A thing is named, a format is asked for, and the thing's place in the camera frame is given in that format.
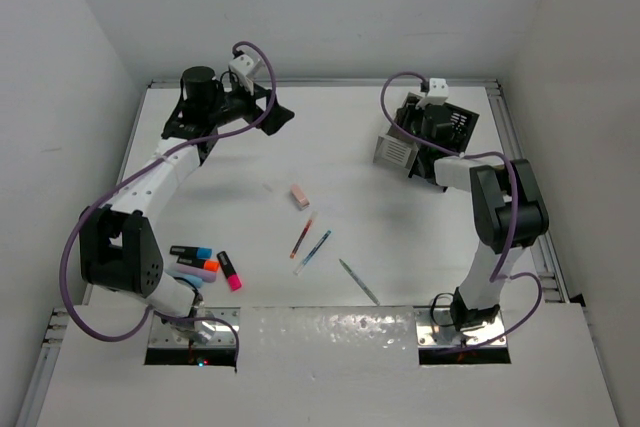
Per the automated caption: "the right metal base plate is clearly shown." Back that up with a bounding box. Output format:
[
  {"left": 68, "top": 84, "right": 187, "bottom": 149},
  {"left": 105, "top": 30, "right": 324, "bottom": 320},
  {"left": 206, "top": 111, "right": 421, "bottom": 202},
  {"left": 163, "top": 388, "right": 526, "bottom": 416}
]
[{"left": 414, "top": 306, "right": 508, "bottom": 349}]

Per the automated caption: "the pink eraser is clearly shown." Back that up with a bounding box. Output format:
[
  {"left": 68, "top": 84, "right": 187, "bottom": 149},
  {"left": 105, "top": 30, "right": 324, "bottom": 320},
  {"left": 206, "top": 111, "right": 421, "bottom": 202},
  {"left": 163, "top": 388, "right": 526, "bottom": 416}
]
[{"left": 290, "top": 184, "right": 310, "bottom": 210}]

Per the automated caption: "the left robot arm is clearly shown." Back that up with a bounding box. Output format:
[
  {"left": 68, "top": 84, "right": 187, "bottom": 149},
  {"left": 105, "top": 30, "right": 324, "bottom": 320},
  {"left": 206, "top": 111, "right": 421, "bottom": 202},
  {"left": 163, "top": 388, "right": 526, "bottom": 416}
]
[{"left": 79, "top": 56, "right": 294, "bottom": 318}]

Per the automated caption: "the purple highlighter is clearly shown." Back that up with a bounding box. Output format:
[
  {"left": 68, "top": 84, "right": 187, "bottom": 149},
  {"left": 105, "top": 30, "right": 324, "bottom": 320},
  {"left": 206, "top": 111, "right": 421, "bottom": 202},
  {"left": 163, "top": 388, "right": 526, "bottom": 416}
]
[{"left": 173, "top": 266, "right": 217, "bottom": 283}]

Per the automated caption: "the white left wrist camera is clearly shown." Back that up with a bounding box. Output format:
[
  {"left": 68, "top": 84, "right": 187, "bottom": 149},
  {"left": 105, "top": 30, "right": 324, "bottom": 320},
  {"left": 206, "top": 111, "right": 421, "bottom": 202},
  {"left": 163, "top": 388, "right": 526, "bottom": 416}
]
[{"left": 228, "top": 53, "right": 264, "bottom": 95}]

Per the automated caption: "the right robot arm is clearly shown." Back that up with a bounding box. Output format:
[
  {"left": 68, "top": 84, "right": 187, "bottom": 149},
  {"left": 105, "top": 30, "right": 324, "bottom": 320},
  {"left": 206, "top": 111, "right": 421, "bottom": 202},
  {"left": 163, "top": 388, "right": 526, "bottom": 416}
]
[{"left": 394, "top": 93, "right": 549, "bottom": 331}]

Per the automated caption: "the pink highlighter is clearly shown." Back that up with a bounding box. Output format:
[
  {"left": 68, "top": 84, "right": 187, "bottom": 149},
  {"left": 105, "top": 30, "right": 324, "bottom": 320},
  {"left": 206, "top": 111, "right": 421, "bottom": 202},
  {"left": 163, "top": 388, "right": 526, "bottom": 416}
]
[{"left": 216, "top": 251, "right": 242, "bottom": 291}]

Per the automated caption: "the metal base plate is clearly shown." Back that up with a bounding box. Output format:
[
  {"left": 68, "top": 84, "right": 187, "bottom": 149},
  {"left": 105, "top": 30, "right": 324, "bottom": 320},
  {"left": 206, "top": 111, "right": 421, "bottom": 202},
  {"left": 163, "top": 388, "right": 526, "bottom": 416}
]
[
  {"left": 414, "top": 306, "right": 508, "bottom": 349},
  {"left": 148, "top": 307, "right": 240, "bottom": 349}
]

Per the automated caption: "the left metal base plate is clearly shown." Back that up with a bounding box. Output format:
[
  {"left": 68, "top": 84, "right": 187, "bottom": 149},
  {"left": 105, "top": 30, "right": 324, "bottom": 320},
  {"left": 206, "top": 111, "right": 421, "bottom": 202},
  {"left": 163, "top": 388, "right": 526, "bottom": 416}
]
[{"left": 148, "top": 307, "right": 240, "bottom": 349}]

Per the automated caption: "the red ink pen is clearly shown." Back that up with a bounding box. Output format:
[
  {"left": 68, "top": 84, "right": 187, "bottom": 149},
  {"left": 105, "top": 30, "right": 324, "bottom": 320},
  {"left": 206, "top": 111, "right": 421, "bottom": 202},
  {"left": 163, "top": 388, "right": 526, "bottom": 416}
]
[{"left": 289, "top": 211, "right": 318, "bottom": 259}]

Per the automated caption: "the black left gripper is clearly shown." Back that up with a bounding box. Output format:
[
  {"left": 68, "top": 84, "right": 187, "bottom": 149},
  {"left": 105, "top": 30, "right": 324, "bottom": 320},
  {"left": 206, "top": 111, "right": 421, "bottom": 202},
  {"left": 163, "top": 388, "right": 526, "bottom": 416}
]
[{"left": 206, "top": 77, "right": 291, "bottom": 134}]

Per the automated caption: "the blue ink pen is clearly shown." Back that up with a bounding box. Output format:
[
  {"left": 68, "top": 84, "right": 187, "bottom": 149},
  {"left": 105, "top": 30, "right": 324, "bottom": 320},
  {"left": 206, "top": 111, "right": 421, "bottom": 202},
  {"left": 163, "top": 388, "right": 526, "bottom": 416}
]
[{"left": 293, "top": 230, "right": 332, "bottom": 276}]

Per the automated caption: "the black slotted organizer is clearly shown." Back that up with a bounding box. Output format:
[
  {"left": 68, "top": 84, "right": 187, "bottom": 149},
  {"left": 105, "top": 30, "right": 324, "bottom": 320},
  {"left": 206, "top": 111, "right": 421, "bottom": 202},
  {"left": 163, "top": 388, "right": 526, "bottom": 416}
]
[{"left": 400, "top": 101, "right": 479, "bottom": 185}]

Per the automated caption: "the green pen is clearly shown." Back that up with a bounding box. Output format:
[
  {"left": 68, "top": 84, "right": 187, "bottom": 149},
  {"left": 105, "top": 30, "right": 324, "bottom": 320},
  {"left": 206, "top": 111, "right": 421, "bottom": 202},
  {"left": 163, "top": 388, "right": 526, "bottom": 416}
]
[{"left": 339, "top": 259, "right": 381, "bottom": 306}]

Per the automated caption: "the blue capped highlighter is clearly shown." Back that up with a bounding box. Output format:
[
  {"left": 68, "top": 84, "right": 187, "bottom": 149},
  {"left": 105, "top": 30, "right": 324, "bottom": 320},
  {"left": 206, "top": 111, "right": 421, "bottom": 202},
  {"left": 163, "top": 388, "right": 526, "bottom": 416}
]
[{"left": 169, "top": 245, "right": 213, "bottom": 260}]

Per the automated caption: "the orange capped highlighter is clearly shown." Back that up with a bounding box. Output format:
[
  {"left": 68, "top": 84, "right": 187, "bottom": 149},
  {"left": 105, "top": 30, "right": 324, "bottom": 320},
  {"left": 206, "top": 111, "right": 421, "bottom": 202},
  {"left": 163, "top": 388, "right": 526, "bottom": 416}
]
[{"left": 177, "top": 257, "right": 220, "bottom": 272}]

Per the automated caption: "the white slotted organizer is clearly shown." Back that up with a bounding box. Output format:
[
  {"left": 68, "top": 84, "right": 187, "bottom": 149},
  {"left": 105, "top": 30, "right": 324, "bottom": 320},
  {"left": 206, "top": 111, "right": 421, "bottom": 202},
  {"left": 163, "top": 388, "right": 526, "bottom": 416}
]
[{"left": 373, "top": 92, "right": 421, "bottom": 174}]

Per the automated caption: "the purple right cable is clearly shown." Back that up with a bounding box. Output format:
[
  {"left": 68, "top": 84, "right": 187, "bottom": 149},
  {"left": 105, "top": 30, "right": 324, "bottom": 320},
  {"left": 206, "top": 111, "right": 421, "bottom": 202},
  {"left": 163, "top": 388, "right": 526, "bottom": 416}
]
[{"left": 379, "top": 71, "right": 544, "bottom": 351}]

